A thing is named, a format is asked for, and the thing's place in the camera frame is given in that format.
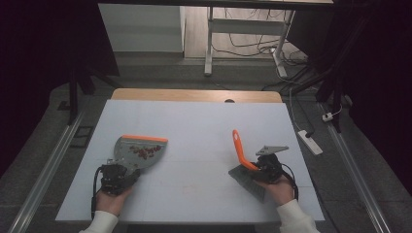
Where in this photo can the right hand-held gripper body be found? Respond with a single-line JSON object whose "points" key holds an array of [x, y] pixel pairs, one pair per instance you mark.
{"points": [[270, 165]]}

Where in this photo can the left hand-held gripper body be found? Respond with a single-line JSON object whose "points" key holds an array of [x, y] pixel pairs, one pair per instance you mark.
{"points": [[113, 176]]}

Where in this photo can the pile of red and green beans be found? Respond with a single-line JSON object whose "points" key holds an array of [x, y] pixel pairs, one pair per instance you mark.
{"points": [[145, 152]]}

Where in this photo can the gray dustpan with orange rim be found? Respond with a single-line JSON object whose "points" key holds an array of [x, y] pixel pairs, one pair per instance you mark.
{"points": [[139, 149]]}

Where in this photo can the person's left hand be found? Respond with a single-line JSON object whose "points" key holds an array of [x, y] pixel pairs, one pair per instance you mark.
{"points": [[111, 202]]}

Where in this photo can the person's right hand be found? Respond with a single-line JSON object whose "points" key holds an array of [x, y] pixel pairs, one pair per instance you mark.
{"points": [[278, 192]]}

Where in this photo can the white power strip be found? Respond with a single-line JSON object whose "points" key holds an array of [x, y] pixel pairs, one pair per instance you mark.
{"points": [[310, 142]]}

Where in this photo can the dark floor plate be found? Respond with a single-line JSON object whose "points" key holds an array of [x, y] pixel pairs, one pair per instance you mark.
{"points": [[81, 136]]}

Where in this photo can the white plug adapter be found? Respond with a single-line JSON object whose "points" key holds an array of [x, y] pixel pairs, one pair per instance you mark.
{"points": [[327, 116]]}

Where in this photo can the black table grommet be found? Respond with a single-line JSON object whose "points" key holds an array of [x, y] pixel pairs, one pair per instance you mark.
{"points": [[229, 101]]}

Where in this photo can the black stand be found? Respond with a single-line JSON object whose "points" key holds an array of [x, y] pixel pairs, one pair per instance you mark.
{"points": [[74, 97]]}

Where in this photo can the wooden table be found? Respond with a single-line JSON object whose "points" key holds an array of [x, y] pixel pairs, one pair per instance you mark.
{"points": [[194, 95]]}

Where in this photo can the black curtain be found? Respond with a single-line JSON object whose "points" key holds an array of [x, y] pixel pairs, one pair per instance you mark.
{"points": [[372, 81], [39, 64]]}

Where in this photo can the white cabinet panel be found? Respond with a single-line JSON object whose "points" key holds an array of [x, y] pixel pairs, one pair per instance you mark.
{"points": [[142, 29]]}

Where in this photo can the metal floor rail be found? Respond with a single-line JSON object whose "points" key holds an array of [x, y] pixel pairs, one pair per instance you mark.
{"points": [[356, 174], [48, 161]]}

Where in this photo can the white desk frame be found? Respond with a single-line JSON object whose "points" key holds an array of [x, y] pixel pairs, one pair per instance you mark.
{"points": [[246, 26]]}

